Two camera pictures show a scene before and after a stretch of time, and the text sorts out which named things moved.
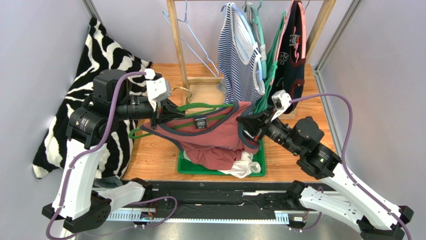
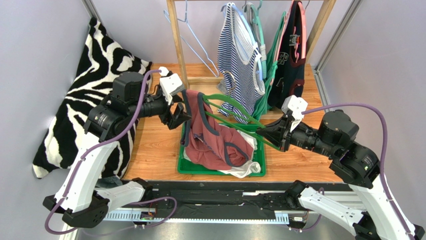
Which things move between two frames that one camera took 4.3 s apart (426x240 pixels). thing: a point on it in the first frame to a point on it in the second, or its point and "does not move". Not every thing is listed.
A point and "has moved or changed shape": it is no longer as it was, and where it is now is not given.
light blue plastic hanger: [258, 62] does not move
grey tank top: [262, 47] does not move
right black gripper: [258, 123] to [285, 133]
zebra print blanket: [101, 53] does not move
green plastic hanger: [189, 110] to [239, 105]
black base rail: [209, 202] does not move
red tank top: [211, 139] has moved or changed shape
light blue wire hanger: [166, 14] does not move
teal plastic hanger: [256, 9] does not move
